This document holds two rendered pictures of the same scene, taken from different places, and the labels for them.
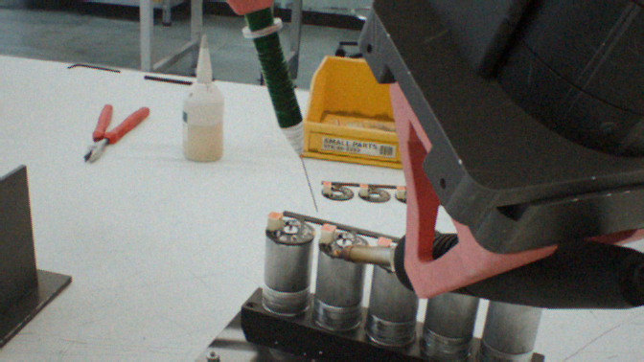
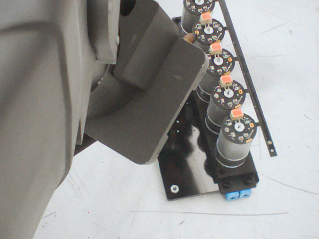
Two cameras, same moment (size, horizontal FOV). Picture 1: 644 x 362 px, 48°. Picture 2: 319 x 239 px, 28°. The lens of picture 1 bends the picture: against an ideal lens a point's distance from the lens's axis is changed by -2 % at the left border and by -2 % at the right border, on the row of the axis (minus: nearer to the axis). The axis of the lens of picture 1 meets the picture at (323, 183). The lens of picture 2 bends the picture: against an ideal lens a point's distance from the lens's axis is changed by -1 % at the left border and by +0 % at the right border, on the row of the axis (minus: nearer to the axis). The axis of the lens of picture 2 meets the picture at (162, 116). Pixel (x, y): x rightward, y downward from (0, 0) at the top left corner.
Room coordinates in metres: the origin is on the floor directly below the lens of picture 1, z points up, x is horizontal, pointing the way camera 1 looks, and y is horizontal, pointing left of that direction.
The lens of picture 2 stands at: (0.11, -0.23, 1.21)
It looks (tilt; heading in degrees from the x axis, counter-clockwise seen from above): 62 degrees down; 53
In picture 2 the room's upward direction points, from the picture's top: 6 degrees clockwise
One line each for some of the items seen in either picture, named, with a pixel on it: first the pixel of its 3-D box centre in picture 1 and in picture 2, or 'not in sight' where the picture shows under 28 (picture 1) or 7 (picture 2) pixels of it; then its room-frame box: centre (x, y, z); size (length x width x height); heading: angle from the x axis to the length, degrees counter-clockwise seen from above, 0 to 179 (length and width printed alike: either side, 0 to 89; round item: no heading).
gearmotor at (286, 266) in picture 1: (287, 274); (196, 20); (0.32, 0.01, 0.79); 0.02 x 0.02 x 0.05
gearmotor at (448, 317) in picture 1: (450, 317); (224, 109); (0.29, -0.07, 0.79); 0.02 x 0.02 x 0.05
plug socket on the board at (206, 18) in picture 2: (330, 235); (206, 20); (0.31, -0.01, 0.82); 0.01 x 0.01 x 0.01; 71
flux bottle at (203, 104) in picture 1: (203, 97); not in sight; (0.56, 0.10, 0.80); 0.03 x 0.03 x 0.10
